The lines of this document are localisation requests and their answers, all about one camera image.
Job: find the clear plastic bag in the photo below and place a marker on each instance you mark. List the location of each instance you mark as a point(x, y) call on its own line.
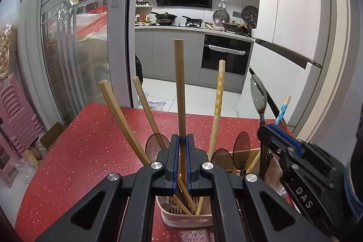
point(156, 106)

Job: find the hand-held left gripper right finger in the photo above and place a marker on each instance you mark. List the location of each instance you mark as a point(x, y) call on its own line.
point(189, 162)

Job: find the beige patterned wooden chopstick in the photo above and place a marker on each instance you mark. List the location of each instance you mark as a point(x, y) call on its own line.
point(218, 94)

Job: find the lidded cooking pot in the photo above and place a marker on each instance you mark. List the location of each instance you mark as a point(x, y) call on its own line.
point(234, 26)

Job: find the stack of pink plastic stools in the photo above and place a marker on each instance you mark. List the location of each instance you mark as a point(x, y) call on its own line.
point(14, 128)

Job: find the white refrigerator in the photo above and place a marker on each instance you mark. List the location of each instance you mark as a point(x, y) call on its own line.
point(295, 18)

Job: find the red plastic basket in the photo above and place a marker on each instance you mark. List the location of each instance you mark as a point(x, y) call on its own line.
point(95, 22)

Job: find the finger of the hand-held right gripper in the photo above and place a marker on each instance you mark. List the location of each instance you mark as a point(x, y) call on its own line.
point(286, 140)

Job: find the plain wooden chopstick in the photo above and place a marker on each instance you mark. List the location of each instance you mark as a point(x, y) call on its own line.
point(122, 120)
point(180, 89)
point(149, 111)

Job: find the black frying pan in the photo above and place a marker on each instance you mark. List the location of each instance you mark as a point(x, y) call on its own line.
point(194, 20)

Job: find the glass sliding door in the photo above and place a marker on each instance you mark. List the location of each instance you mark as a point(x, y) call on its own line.
point(82, 32)

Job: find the beige plastic utensil holder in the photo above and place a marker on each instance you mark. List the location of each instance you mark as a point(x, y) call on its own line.
point(184, 216)

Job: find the round black mould pan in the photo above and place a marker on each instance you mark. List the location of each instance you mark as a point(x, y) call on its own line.
point(250, 15)

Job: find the built-in black oven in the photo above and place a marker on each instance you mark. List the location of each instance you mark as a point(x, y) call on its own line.
point(225, 55)

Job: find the round metal steamer rack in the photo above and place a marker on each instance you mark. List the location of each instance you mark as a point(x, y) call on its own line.
point(220, 17)

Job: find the clear bag of nuts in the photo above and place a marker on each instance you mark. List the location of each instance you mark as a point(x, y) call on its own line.
point(5, 52)

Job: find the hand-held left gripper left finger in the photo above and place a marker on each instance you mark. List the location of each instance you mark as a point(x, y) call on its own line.
point(175, 162)

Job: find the black wok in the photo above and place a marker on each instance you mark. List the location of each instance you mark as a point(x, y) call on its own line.
point(166, 16)

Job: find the cardboard box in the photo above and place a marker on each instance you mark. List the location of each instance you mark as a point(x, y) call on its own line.
point(52, 135)

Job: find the grey translucent plastic spoon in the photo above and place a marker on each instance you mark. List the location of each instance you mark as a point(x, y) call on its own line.
point(258, 97)

